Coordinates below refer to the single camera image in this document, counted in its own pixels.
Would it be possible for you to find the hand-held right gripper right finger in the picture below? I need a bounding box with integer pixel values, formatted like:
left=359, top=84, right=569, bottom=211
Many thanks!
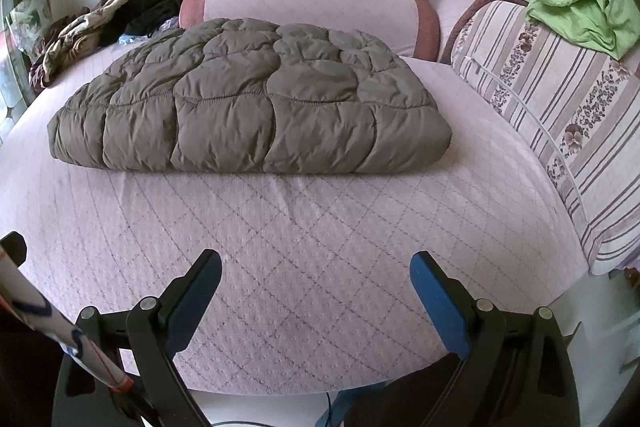
left=409, top=251, right=581, bottom=427

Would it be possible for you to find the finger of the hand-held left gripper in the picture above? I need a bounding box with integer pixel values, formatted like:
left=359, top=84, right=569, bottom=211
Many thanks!
left=0, top=232, right=27, bottom=275

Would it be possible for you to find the beige and brown crumpled blanket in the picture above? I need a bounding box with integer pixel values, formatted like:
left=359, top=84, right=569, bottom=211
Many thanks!
left=29, top=0, right=146, bottom=95

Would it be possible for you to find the striped floral pillow at right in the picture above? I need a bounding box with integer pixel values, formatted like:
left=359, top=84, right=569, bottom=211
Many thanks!
left=450, top=0, right=640, bottom=277

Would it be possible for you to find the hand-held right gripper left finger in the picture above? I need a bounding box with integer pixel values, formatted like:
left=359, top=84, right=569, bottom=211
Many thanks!
left=65, top=248, right=223, bottom=427

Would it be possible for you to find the olive quilted hooded jacket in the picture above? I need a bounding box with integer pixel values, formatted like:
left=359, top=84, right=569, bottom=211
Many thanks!
left=47, top=18, right=453, bottom=175

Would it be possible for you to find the black clothes pile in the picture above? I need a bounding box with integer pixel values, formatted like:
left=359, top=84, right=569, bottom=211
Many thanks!
left=100, top=0, right=190, bottom=48

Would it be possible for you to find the green crumpled cloth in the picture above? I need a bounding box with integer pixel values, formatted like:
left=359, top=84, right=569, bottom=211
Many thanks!
left=526, top=0, right=635, bottom=60

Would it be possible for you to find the bed with pink quilted cover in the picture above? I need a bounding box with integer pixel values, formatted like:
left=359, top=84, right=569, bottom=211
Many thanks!
left=0, top=42, right=593, bottom=400

